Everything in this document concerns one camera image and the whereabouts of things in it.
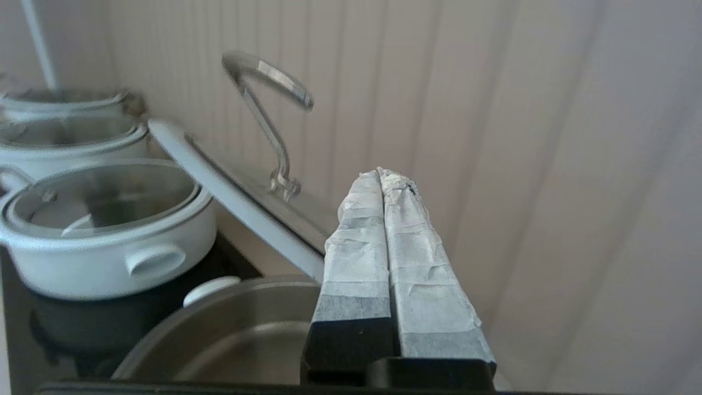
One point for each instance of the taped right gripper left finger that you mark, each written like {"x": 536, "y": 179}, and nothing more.
{"x": 356, "y": 263}

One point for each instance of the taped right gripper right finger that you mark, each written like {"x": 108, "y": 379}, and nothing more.
{"x": 428, "y": 285}

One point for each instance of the glass lid white rim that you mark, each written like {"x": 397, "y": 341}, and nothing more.
{"x": 104, "y": 200}
{"x": 247, "y": 214}
{"x": 66, "y": 134}

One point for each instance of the white cooking pot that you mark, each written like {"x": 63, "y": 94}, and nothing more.
{"x": 60, "y": 107}
{"x": 236, "y": 334}
{"x": 71, "y": 156}
{"x": 109, "y": 269}

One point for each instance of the black induction cooktop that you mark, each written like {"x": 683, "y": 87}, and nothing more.
{"x": 82, "y": 334}

